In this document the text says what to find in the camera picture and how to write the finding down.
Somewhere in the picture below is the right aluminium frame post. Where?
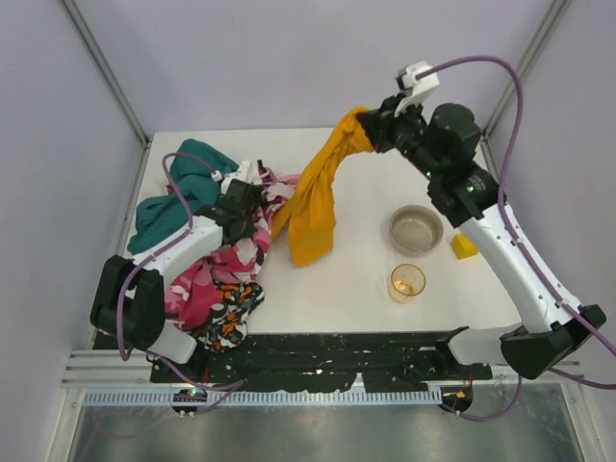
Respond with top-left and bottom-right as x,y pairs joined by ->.
483,0 -> 573,141

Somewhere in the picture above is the left aluminium frame post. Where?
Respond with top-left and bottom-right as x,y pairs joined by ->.
59,0 -> 149,147

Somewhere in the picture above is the amber plastic cup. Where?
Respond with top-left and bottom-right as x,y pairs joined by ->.
388,264 -> 426,303

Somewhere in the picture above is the teal green cloth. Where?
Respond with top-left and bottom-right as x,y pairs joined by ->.
126,138 -> 241,255

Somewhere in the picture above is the mustard yellow cloth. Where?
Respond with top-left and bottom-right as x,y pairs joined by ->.
271,107 -> 373,267

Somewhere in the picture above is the yellow block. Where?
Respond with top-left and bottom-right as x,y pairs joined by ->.
450,233 -> 478,260

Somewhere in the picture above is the grey ceramic bowl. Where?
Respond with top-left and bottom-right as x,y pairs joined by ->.
389,205 -> 444,257

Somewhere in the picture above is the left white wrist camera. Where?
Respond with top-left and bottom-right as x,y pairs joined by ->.
394,61 -> 439,117

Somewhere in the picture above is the black orange patterned cloth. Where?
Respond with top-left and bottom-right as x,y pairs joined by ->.
192,282 -> 265,353

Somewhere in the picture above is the white cable duct strip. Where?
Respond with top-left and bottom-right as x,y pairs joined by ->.
82,387 -> 442,407

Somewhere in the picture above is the aluminium frame post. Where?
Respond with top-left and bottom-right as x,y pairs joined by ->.
59,0 -> 149,147
483,0 -> 573,141

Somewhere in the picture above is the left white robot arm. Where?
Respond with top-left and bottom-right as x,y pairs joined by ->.
90,179 -> 262,364

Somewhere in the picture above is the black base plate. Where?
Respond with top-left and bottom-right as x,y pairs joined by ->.
179,331 -> 493,393

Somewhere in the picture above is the pink floral cloth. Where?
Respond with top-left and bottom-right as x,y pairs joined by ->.
165,161 -> 299,331

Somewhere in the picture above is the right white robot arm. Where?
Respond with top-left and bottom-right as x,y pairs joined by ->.
357,97 -> 606,379

